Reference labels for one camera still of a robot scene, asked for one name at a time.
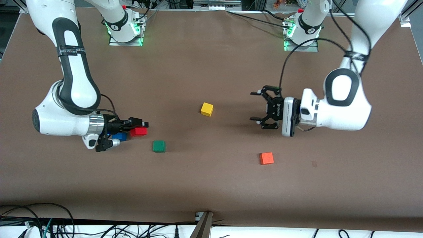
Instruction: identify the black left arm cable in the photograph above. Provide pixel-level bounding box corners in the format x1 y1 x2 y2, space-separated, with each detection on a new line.
279 0 369 90

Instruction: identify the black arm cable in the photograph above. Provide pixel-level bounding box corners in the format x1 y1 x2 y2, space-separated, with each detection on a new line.
99 94 119 121
279 0 369 90

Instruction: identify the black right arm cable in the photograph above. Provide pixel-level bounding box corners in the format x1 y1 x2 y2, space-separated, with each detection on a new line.
99 94 119 121

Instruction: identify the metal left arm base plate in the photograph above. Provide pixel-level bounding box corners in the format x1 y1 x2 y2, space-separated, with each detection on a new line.
283 18 319 52

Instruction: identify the black base supply cable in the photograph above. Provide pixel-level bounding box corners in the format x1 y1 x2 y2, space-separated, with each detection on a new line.
226 10 288 27

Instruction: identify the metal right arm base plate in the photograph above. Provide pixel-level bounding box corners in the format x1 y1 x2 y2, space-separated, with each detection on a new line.
109 15 143 47

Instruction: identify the long looping black cable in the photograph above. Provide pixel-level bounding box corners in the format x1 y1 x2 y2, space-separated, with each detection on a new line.
0 202 75 238

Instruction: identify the green floor cable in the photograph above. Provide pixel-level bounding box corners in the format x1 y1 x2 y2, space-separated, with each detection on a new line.
41 218 54 238

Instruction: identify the aluminium table edge bracket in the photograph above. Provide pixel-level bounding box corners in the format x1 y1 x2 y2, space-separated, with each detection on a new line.
190 212 214 238

